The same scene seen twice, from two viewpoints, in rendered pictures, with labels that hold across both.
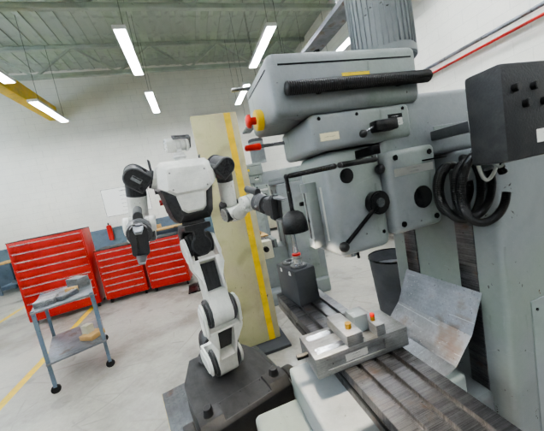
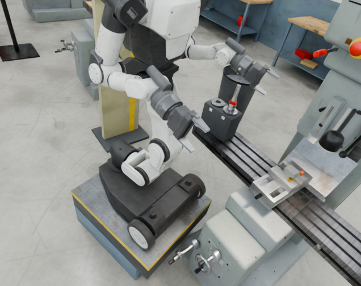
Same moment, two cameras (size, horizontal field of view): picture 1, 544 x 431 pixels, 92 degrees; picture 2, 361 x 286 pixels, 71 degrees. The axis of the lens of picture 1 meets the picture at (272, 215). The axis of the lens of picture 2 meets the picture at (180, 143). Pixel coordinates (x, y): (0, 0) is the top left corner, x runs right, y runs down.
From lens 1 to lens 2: 94 cm
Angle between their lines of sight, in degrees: 44
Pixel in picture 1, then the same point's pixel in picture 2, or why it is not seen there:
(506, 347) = (350, 188)
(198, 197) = (182, 42)
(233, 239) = not seen: hidden behind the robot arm
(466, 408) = (342, 225)
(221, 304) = (176, 145)
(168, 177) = (169, 17)
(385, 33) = not seen: outside the picture
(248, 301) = (118, 100)
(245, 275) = not seen: hidden behind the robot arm
